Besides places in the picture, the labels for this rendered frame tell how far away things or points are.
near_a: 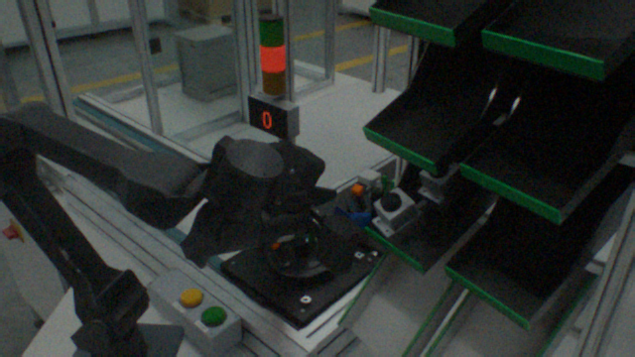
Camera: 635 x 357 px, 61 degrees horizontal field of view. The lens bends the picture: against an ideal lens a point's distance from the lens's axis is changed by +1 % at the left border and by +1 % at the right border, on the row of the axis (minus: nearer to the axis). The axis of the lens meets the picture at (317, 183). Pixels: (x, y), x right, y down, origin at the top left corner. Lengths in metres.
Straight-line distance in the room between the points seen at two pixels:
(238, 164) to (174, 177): 0.10
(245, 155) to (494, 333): 0.51
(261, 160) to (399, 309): 0.48
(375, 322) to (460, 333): 0.14
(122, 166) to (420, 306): 0.53
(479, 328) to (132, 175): 0.56
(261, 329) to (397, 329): 0.25
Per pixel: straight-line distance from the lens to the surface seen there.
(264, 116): 1.16
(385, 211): 0.76
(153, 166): 0.58
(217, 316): 1.01
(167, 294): 1.09
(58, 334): 1.24
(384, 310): 0.92
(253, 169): 0.49
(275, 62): 1.11
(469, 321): 0.88
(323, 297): 1.03
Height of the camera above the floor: 1.68
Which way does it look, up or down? 32 degrees down
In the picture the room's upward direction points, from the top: straight up
